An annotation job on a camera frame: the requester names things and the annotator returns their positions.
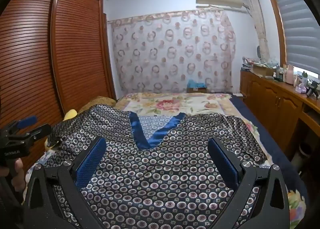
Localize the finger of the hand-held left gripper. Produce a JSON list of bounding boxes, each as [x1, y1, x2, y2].
[[1, 116, 38, 132], [15, 124, 52, 142]]

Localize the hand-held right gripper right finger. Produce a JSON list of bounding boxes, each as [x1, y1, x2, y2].
[[207, 137, 290, 229]]

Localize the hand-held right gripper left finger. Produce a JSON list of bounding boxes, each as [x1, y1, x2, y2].
[[24, 137, 107, 229]]

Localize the navy circle-print garment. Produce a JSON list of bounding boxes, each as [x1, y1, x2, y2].
[[24, 104, 268, 229]]

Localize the person's left hand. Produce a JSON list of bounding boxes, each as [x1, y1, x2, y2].
[[10, 158, 27, 194]]

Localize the yellow plush toy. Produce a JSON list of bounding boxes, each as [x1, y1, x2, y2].
[[44, 109, 78, 151]]

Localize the wooden louvered wardrobe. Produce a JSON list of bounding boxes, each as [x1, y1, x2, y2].
[[0, 0, 117, 169]]

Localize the grey round bin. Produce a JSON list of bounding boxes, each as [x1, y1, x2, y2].
[[290, 141, 310, 167]]

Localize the floral blanket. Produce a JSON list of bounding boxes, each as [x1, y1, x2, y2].
[[114, 91, 308, 219]]

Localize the small cardboard box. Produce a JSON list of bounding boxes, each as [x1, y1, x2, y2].
[[187, 86, 208, 93]]

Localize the wooden sideboard cabinet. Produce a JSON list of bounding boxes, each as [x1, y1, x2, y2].
[[240, 69, 320, 159]]

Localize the open cardboard box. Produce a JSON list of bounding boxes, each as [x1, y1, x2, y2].
[[252, 64, 275, 77]]

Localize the pile of papers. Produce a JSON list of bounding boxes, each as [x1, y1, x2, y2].
[[241, 56, 254, 72]]

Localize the pink bottle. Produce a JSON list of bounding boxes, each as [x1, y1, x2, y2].
[[286, 65, 295, 85]]

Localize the small black tripod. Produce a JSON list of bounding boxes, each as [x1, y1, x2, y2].
[[306, 81, 319, 98]]

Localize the circle-print sheer curtain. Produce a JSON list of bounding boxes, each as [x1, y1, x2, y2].
[[107, 9, 237, 94]]

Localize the beige lace curtain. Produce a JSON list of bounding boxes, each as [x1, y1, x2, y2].
[[244, 0, 269, 61]]

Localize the grey window blind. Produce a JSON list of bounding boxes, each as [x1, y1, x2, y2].
[[271, 0, 320, 72]]

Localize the wooden window frame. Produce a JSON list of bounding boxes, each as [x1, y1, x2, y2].
[[262, 0, 288, 67]]

